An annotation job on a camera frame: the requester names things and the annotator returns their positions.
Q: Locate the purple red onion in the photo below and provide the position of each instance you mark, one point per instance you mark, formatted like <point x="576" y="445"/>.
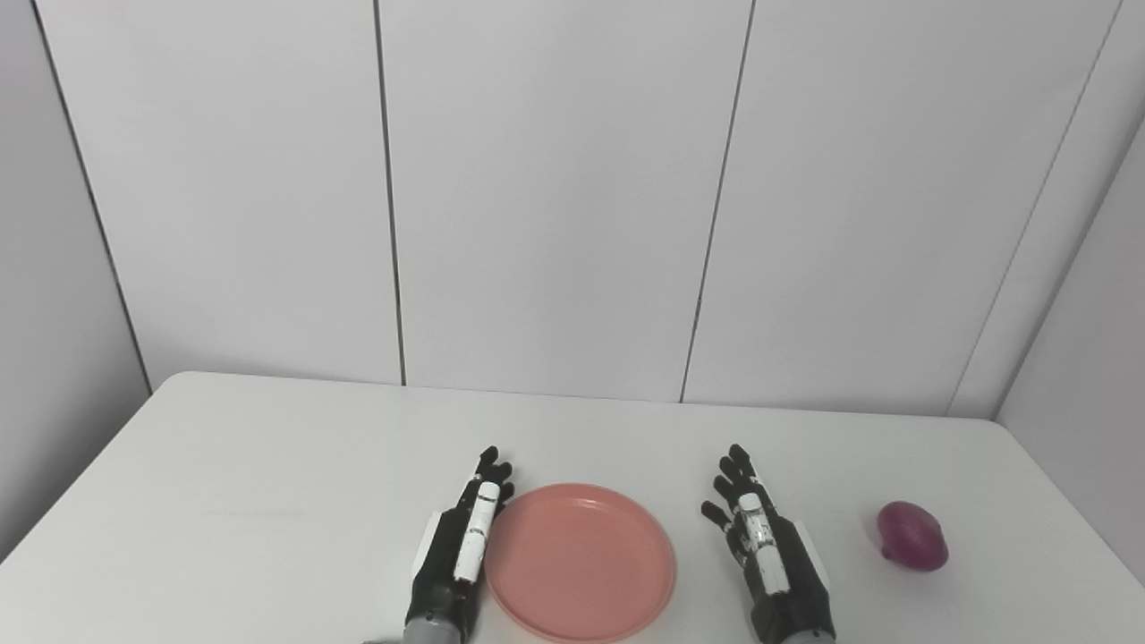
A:
<point x="912" y="535"/>

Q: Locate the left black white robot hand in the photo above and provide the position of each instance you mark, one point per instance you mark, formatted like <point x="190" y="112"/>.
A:
<point x="461" y="546"/>

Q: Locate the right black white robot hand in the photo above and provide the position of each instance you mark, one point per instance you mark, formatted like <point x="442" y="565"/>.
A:
<point x="769" y="559"/>

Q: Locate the pink round plate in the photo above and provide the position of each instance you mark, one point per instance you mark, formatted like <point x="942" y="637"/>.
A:
<point x="580" y="562"/>

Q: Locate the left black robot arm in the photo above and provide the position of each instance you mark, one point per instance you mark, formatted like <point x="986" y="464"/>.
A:
<point x="434" y="631"/>

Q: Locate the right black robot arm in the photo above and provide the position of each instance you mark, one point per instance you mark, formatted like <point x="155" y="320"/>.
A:
<point x="801" y="638"/>

